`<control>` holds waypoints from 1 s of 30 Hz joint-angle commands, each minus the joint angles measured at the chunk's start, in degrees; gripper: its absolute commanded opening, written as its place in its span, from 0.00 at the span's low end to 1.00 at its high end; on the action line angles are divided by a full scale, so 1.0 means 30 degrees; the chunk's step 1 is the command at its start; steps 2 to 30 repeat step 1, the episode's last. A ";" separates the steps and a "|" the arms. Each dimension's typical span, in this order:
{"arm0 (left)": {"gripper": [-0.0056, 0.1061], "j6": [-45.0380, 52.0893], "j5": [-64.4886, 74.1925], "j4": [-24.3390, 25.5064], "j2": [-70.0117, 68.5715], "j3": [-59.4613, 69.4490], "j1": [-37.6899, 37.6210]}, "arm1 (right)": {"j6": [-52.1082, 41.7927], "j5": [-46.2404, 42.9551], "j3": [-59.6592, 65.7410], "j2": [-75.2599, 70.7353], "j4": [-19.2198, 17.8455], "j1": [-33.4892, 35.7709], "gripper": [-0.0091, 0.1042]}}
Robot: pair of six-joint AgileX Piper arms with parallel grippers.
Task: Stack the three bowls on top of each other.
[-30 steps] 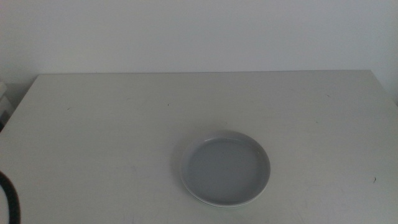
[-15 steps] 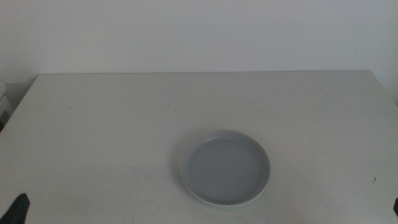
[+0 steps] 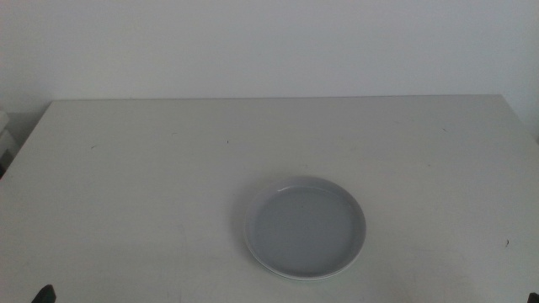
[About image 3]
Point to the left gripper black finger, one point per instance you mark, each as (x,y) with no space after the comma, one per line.
(45,295)

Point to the white shallow bowl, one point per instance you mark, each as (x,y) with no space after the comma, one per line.
(303,279)

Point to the light grey shallow bowl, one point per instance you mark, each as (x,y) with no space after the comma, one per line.
(305,229)

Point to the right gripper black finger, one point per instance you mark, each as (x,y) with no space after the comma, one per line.
(535,299)

